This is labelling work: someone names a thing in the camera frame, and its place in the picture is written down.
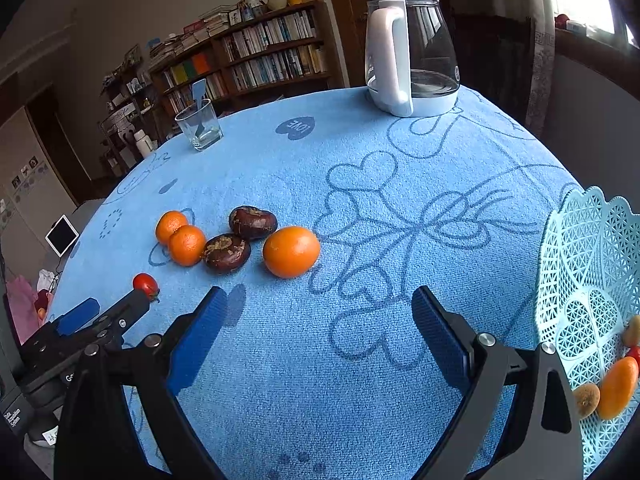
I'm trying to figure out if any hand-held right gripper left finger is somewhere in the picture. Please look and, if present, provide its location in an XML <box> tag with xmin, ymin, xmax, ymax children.
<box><xmin>52</xmin><ymin>286</ymin><xmax>229</xmax><ymax>480</ymax></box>

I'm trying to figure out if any blue plastic spoon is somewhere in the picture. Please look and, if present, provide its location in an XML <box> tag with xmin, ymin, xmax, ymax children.
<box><xmin>191</xmin><ymin>79</ymin><xmax>213</xmax><ymax>141</ymax></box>

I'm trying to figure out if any yellowish orange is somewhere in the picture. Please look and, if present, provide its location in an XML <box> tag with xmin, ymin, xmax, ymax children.
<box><xmin>597</xmin><ymin>356</ymin><xmax>640</xmax><ymax>420</ymax></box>

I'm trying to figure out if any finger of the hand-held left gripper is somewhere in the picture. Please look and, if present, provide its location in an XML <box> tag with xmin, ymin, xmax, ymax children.
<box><xmin>50</xmin><ymin>297</ymin><xmax>102</xmax><ymax>337</ymax></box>
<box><xmin>92</xmin><ymin>287</ymin><xmax>153</xmax><ymax>348</ymax></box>

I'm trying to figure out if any clear drinking glass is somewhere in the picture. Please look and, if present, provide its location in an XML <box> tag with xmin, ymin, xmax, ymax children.
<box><xmin>174</xmin><ymin>100</ymin><xmax>224</xmax><ymax>152</ymax></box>

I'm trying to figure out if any small mandarin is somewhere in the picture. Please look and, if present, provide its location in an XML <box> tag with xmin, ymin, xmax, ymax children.
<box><xmin>168</xmin><ymin>225</ymin><xmax>207</xmax><ymax>267</ymax></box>
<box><xmin>155</xmin><ymin>210</ymin><xmax>189</xmax><ymax>245</ymax></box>

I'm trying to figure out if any wooden bookshelf with books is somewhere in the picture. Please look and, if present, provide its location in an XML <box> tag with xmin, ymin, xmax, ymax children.
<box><xmin>150</xmin><ymin>0</ymin><xmax>346</xmax><ymax>116</ymax></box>

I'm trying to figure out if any white tablet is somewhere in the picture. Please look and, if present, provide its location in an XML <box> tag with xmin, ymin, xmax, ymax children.
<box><xmin>45</xmin><ymin>214</ymin><xmax>80</xmax><ymax>256</ymax></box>

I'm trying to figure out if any patterned curtain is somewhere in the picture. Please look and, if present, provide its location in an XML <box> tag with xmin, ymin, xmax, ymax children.
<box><xmin>525</xmin><ymin>0</ymin><xmax>558</xmax><ymax>136</ymax></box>

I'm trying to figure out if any cluttered storage rack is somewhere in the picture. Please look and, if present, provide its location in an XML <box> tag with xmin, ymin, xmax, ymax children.
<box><xmin>100</xmin><ymin>60</ymin><xmax>166</xmax><ymax>171</ymax></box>

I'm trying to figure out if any pink bag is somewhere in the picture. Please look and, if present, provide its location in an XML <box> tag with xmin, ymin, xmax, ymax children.
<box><xmin>5</xmin><ymin>275</ymin><xmax>53</xmax><ymax>333</ymax></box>

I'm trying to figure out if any deep orange round orange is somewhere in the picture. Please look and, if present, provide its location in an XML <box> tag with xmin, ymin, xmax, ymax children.
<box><xmin>262</xmin><ymin>226</ymin><xmax>321</xmax><ymax>279</ymax></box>

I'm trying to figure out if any dark brown water chestnut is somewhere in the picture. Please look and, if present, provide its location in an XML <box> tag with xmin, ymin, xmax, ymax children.
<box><xmin>202</xmin><ymin>234</ymin><xmax>251</xmax><ymax>274</ymax></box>
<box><xmin>229</xmin><ymin>205</ymin><xmax>278</xmax><ymax>240</ymax></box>

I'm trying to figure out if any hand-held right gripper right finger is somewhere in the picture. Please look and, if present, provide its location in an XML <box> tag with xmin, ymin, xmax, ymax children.
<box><xmin>411</xmin><ymin>286</ymin><xmax>583</xmax><ymax>480</ymax></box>

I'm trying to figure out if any light blue lattice basket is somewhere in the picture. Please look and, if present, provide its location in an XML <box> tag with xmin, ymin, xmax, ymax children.
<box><xmin>535</xmin><ymin>186</ymin><xmax>640</xmax><ymax>478</ymax></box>

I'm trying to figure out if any glass kettle with white handle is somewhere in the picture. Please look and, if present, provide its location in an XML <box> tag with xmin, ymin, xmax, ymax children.
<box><xmin>365</xmin><ymin>0</ymin><xmax>461</xmax><ymax>117</ymax></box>

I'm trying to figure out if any dark wooden chair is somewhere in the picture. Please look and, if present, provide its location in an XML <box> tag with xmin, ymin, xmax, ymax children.
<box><xmin>450</xmin><ymin>10</ymin><xmax>531</xmax><ymax>121</ymax></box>

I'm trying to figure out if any blue printed tablecloth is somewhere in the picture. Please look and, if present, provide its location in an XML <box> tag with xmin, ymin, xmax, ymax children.
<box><xmin>42</xmin><ymin>85</ymin><xmax>601</xmax><ymax>480</ymax></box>

